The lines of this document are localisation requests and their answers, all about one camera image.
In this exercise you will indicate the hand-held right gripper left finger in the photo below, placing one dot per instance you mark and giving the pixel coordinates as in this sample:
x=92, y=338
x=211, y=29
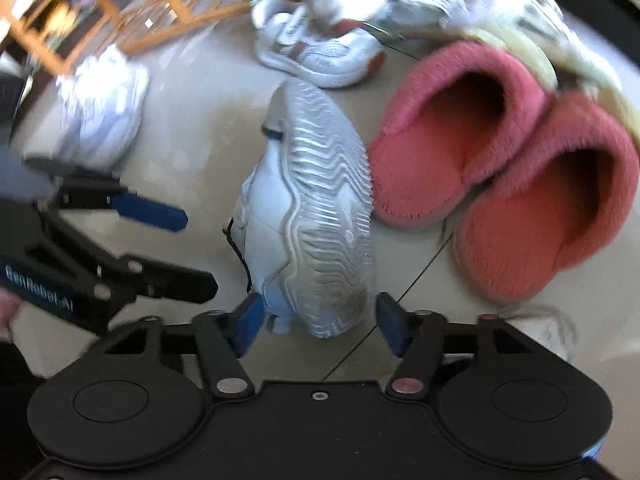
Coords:
x=247, y=322

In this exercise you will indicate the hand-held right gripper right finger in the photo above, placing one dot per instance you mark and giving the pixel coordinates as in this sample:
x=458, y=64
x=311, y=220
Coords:
x=390, y=322

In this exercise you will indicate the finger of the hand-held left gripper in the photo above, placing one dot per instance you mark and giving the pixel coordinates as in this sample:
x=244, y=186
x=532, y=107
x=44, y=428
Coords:
x=170, y=282
x=150, y=212

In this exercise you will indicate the white sneaker with dial closure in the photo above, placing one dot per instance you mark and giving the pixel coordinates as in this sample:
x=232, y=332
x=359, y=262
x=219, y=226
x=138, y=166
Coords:
x=105, y=105

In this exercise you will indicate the pink plush slipper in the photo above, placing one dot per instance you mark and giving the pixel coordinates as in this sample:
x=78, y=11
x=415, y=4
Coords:
x=500, y=260
x=415, y=180

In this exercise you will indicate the white sneaker with navy collar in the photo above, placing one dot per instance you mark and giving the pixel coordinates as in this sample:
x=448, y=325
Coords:
x=320, y=200
x=545, y=330

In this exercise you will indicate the person's left hand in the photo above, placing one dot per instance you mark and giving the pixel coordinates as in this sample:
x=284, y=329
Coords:
x=7, y=312

